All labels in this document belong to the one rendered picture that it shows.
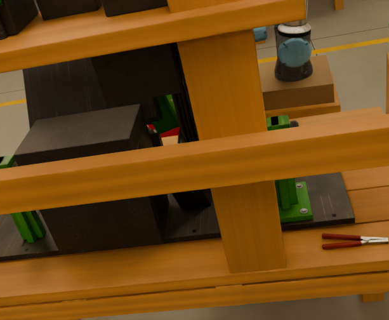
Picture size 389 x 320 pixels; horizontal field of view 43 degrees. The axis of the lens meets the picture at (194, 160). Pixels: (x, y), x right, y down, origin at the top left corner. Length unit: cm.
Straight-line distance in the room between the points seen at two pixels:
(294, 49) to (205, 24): 95
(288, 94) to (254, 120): 96
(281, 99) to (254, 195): 90
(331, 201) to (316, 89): 65
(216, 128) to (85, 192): 31
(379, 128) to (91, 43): 55
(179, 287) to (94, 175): 42
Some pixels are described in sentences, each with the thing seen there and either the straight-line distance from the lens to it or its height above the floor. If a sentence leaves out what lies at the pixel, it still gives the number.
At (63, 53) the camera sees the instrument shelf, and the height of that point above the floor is 152.
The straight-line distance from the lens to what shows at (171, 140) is 179.
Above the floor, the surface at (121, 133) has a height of 124.
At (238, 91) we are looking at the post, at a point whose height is 137.
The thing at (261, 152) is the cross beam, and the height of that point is 126.
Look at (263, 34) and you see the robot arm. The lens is 180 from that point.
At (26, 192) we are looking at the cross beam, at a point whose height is 124.
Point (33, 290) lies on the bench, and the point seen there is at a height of 88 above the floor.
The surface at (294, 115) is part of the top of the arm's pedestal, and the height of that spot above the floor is 83.
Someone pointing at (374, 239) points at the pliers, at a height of 89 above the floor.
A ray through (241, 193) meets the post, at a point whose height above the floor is 113.
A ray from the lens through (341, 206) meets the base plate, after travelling 138.
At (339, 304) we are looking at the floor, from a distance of 231.
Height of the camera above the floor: 178
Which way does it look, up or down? 32 degrees down
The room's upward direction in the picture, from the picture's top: 14 degrees counter-clockwise
